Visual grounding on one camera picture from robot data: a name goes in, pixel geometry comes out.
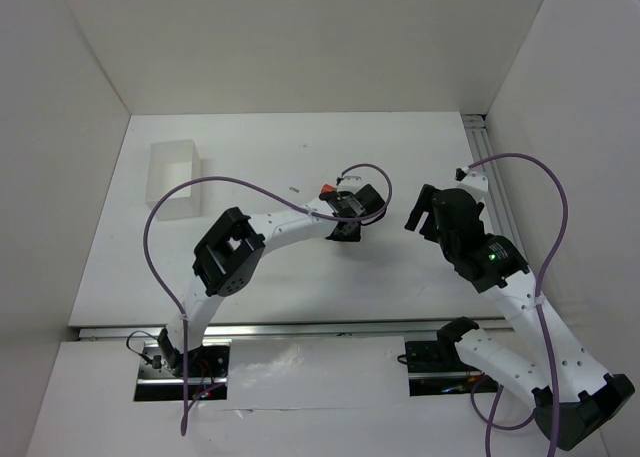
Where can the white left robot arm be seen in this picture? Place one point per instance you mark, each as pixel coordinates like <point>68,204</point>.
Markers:
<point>226,257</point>

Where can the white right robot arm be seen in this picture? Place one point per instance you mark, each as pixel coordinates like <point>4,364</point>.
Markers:
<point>569,392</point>

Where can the red wood cylinder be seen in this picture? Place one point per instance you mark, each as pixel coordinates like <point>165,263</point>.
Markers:
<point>327,191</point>

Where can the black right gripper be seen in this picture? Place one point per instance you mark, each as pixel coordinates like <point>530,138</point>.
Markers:
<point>426,213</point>

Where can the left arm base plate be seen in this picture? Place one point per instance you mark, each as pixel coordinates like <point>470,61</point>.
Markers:
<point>207,376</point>

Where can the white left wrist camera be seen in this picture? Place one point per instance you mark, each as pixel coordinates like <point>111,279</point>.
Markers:
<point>350,183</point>

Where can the white perforated box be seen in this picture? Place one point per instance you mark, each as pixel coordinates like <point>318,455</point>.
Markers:
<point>171,164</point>

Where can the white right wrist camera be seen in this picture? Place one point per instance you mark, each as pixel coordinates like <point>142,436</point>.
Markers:
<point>474,182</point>

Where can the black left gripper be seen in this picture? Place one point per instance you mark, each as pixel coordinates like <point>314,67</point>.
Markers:
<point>370,202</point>

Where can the aluminium rail front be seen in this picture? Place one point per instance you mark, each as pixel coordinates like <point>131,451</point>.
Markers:
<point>308,329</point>

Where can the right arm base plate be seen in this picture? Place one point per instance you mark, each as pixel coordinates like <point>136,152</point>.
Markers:
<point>432,373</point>

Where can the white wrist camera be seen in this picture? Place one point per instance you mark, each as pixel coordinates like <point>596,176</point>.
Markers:
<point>350,183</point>
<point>474,182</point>

